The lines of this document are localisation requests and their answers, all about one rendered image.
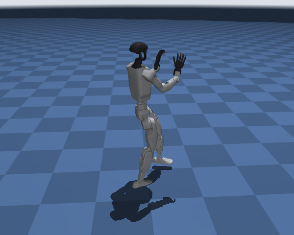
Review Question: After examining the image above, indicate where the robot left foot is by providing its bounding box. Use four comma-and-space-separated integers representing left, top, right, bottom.
153, 157, 173, 165

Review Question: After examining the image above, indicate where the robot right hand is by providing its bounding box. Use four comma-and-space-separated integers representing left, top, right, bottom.
173, 53, 186, 75

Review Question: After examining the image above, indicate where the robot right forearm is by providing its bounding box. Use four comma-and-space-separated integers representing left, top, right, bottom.
163, 71, 180, 92

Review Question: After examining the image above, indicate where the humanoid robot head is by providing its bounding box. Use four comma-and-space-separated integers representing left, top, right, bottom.
129, 42, 148, 69

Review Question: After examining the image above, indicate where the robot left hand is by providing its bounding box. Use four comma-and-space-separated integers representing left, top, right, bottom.
154, 49, 165, 70

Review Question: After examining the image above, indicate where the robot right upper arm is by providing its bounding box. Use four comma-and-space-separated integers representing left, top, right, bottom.
141, 70, 166, 93

